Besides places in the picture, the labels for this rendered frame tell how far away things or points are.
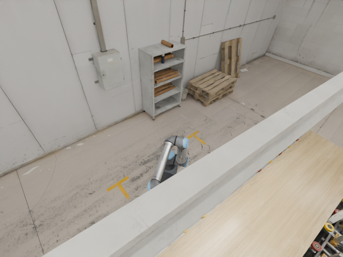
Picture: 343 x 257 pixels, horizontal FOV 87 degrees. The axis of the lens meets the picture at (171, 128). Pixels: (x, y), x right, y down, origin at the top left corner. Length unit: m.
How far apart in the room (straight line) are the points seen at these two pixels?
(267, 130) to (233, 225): 1.62
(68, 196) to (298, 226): 3.14
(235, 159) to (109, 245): 0.37
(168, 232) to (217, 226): 1.65
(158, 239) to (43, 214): 3.09
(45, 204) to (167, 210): 3.24
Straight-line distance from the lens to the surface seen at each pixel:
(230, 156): 0.55
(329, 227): 2.70
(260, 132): 0.66
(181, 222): 0.53
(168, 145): 1.96
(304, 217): 2.60
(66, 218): 3.35
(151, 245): 0.51
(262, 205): 2.42
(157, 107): 4.52
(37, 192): 3.78
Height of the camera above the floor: 2.86
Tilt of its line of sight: 43 degrees down
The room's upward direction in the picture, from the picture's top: 4 degrees clockwise
